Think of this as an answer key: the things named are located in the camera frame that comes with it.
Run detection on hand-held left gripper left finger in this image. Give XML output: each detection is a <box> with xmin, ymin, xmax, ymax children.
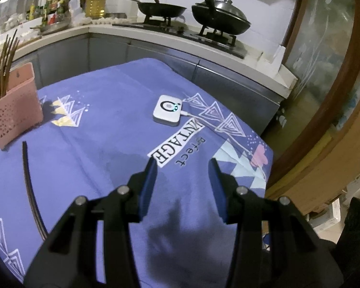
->
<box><xmin>23</xmin><ymin>157</ymin><xmax>159</xmax><ymax>288</ymax></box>

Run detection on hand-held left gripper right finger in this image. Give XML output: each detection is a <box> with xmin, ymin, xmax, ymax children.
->
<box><xmin>208</xmin><ymin>158</ymin><xmax>344</xmax><ymax>288</ymax></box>

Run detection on single dark wooden chopstick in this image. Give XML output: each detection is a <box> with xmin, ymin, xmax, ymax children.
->
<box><xmin>22</xmin><ymin>141</ymin><xmax>48</xmax><ymax>240</ymax></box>

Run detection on pink perforated utensil basket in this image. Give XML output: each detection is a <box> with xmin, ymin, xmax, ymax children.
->
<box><xmin>0</xmin><ymin>62</ymin><xmax>44</xmax><ymax>150</ymax></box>

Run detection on bundle of brown chopsticks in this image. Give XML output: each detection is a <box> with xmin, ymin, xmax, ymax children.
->
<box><xmin>0</xmin><ymin>29</ymin><xmax>20</xmax><ymax>101</ymax></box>

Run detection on blue printed tablecloth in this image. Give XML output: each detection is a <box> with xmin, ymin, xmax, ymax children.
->
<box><xmin>0</xmin><ymin>58</ymin><xmax>273</xmax><ymax>288</ymax></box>

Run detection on white square smart device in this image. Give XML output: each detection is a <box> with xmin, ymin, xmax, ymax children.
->
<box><xmin>153</xmin><ymin>95</ymin><xmax>183</xmax><ymax>124</ymax></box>

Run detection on grey kitchen counter cabinets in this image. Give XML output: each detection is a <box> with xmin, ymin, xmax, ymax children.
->
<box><xmin>0</xmin><ymin>33</ymin><xmax>284</xmax><ymax>135</ymax></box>

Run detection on wooden framed glass door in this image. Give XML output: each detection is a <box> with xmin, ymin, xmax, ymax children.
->
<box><xmin>264</xmin><ymin>0</ymin><xmax>360</xmax><ymax>213</ymax></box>

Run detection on dark cloth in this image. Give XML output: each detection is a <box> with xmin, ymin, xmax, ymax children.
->
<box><xmin>336</xmin><ymin>198</ymin><xmax>360</xmax><ymax>288</ymax></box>

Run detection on black gas stove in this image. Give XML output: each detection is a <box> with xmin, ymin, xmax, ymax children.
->
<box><xmin>112</xmin><ymin>16</ymin><xmax>248</xmax><ymax>60</ymax></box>

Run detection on black wok with lid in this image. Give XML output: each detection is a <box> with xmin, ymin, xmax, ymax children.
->
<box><xmin>191</xmin><ymin>0</ymin><xmax>252</xmax><ymax>35</ymax></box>

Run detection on tray of eggs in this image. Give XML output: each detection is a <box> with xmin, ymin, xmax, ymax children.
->
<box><xmin>84</xmin><ymin>16</ymin><xmax>113</xmax><ymax>25</ymax></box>

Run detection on black open wok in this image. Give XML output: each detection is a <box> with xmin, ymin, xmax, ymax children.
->
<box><xmin>109</xmin><ymin>0</ymin><xmax>187</xmax><ymax>18</ymax></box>

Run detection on large yellow oil bottle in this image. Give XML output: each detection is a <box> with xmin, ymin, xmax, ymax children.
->
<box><xmin>84</xmin><ymin>0</ymin><xmax>106</xmax><ymax>18</ymax></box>

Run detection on white plastic jug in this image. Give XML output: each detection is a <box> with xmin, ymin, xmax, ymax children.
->
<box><xmin>68</xmin><ymin>0</ymin><xmax>82</xmax><ymax>15</ymax></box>

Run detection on row of condiment bottles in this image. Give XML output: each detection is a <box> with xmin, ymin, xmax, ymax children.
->
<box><xmin>27</xmin><ymin>0</ymin><xmax>68</xmax><ymax>26</ymax></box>

